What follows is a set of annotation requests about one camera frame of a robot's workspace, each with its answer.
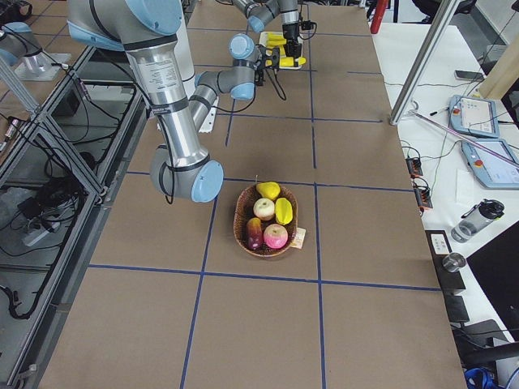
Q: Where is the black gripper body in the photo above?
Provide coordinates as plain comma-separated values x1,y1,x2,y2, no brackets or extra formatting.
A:
282,23,302,58

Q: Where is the yellow plush banana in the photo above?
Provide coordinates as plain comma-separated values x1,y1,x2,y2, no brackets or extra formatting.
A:
267,32,285,41

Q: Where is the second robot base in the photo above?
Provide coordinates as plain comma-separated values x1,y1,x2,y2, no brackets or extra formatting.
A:
1,22,71,81

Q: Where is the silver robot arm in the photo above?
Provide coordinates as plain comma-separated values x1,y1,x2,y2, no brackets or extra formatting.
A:
231,0,302,58
68,1,263,203

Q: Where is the brown wicker basket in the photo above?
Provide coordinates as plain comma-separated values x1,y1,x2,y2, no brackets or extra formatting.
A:
234,184,298,259

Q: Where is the basket paper tag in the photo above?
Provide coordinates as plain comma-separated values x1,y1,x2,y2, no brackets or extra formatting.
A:
290,227,307,249

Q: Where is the white bear print tray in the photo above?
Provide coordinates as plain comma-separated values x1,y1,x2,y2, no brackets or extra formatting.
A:
259,32,304,70

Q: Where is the red cylinder object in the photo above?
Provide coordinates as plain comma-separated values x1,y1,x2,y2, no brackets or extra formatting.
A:
370,0,389,35

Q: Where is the yellow pear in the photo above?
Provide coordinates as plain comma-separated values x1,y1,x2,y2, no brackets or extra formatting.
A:
255,182,281,201

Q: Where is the white pale fruit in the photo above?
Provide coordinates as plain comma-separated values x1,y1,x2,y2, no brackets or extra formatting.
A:
253,198,275,221

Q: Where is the black smartphone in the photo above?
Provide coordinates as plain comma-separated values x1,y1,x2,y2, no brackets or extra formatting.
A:
454,70,485,82

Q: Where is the small yellow banana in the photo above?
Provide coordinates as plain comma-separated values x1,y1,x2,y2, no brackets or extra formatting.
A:
275,198,294,225

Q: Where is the orange black connector upper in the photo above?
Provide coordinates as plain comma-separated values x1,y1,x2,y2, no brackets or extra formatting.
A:
405,156,423,178

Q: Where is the orange black connector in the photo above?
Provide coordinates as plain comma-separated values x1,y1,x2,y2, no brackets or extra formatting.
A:
413,183,433,211
405,156,423,178

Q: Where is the red apple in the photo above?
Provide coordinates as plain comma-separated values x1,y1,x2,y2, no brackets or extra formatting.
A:
264,224,288,249

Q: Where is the orange black connector lower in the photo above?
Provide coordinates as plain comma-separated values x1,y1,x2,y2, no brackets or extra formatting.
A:
413,183,433,211

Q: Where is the far teach pendant tablet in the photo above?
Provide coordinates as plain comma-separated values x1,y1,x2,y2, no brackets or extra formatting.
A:
448,95,500,139

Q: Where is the teach pendant tablet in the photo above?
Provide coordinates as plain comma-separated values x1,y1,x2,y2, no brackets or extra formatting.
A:
448,95,500,139
461,139,518,190

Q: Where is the dark red fruit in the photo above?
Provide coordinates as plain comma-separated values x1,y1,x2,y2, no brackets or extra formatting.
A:
247,217,264,250

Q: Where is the white stick with green tip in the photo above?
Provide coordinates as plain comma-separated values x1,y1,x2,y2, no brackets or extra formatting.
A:
404,109,518,168

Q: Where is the near teach pendant tablet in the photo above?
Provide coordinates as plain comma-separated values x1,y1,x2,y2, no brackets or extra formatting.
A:
461,139,518,190

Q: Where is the black pad with label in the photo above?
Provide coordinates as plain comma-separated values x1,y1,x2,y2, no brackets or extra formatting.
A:
426,229,466,295

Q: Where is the clear water bottle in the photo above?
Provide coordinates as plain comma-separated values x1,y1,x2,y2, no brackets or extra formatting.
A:
451,199,504,243

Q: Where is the metal cup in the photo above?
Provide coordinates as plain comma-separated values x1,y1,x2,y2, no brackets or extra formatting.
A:
441,252,467,273

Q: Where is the aluminium frame post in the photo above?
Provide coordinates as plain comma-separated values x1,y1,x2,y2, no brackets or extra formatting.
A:
389,0,460,126

